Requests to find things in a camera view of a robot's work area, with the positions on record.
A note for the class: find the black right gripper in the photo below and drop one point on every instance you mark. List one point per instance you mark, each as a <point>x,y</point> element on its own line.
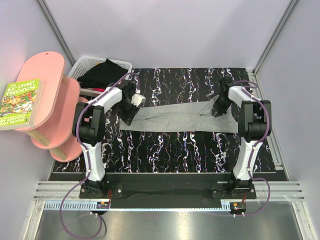
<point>218,109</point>

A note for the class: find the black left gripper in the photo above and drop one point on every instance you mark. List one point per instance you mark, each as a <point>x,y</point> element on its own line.
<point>127,117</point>

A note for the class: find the grey t shirt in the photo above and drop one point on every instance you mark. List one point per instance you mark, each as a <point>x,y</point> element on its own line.
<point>182,117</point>

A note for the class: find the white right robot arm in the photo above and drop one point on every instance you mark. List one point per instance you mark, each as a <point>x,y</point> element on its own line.
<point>254,125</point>

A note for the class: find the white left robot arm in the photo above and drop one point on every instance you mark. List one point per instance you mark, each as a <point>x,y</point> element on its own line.
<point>89,126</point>

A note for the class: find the red and beige clothes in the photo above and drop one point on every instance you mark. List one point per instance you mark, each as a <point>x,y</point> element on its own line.
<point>96,89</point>

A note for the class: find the black t shirt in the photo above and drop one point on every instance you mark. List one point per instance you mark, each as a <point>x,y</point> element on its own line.
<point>101,75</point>

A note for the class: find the pink tiered wooden shelf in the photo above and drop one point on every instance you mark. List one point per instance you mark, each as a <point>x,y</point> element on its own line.
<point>55,116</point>

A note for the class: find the right orange connector board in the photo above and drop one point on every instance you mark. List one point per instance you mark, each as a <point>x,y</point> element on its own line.
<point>238,206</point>

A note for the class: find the orange connector board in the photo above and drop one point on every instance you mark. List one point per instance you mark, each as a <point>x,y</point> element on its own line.
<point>104,204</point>
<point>238,206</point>

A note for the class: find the left orange connector board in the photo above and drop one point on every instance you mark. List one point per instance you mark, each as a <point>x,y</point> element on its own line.
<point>104,204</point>

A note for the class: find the green treehouse book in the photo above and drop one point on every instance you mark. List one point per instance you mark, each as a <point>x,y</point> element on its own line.
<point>20,104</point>

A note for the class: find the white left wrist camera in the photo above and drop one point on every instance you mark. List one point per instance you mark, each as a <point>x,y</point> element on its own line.
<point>137,100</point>

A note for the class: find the aluminium frame rail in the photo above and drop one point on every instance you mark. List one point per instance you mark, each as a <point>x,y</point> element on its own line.
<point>53,190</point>

